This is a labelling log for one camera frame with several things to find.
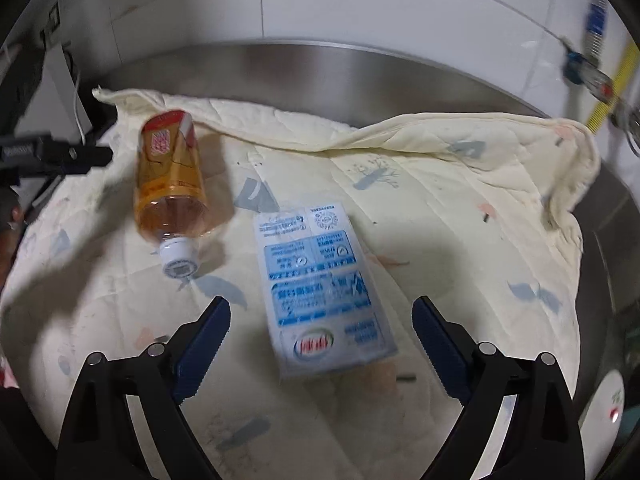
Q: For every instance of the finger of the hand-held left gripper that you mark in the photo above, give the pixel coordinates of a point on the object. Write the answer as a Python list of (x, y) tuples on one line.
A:
[(75, 155)]

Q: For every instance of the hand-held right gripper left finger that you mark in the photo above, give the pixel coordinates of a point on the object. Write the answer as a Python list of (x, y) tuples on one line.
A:
[(205, 345)]

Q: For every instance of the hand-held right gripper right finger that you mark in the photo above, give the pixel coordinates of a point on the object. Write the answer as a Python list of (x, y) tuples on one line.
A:
[(440, 345)]

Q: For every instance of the blue white milk pouch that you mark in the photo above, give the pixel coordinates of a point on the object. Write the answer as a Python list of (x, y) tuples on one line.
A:
[(320, 285)]

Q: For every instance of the white box device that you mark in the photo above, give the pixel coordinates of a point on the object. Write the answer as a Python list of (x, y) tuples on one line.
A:
[(62, 90)]

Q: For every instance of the orange tea plastic bottle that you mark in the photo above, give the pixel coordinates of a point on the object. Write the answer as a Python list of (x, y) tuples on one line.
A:
[(170, 185)]

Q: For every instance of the cream printed blanket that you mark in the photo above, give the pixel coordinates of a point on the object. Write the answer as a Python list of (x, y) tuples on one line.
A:
[(450, 240)]

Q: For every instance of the white plate with red print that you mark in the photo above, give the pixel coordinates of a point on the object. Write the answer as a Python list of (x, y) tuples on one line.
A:
[(602, 410)]

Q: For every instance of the metal water valve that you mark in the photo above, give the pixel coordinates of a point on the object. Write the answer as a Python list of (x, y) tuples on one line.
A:
[(590, 72)]

